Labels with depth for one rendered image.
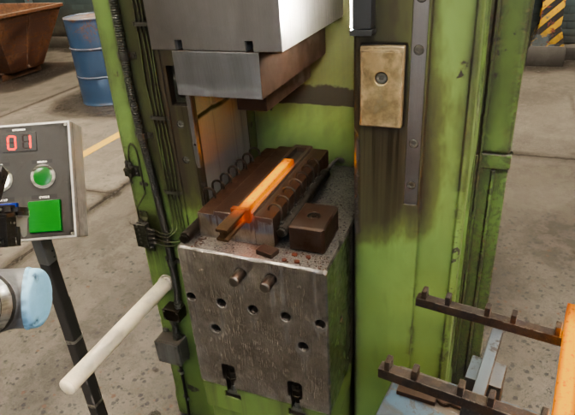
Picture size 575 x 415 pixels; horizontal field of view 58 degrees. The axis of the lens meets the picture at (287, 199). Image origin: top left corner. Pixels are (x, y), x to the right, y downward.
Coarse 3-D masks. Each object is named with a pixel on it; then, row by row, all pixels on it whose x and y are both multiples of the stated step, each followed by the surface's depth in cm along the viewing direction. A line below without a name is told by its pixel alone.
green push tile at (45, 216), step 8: (48, 200) 123; (56, 200) 123; (32, 208) 122; (40, 208) 123; (48, 208) 123; (56, 208) 123; (32, 216) 122; (40, 216) 122; (48, 216) 122; (56, 216) 123; (32, 224) 122; (40, 224) 122; (48, 224) 122; (56, 224) 122; (32, 232) 122; (40, 232) 122
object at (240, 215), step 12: (276, 168) 140; (288, 168) 142; (264, 180) 133; (276, 180) 134; (252, 192) 128; (264, 192) 128; (240, 204) 123; (252, 204) 122; (228, 216) 117; (240, 216) 117; (216, 228) 112; (228, 228) 112; (228, 240) 113
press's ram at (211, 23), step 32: (160, 0) 104; (192, 0) 101; (224, 0) 99; (256, 0) 97; (288, 0) 99; (320, 0) 116; (160, 32) 107; (192, 32) 105; (224, 32) 102; (256, 32) 100; (288, 32) 101
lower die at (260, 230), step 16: (256, 160) 152; (272, 160) 149; (304, 160) 147; (320, 160) 147; (240, 176) 143; (256, 176) 140; (288, 176) 138; (304, 176) 137; (224, 192) 135; (240, 192) 132; (272, 192) 129; (288, 192) 130; (304, 192) 137; (208, 208) 128; (224, 208) 125; (256, 208) 122; (272, 208) 123; (208, 224) 127; (256, 224) 121; (272, 224) 119; (240, 240) 125; (256, 240) 124; (272, 240) 122
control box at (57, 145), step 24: (0, 144) 124; (24, 144) 124; (48, 144) 124; (72, 144) 125; (24, 168) 124; (48, 168) 123; (72, 168) 124; (24, 192) 123; (48, 192) 123; (72, 192) 124; (72, 216) 123; (24, 240) 123
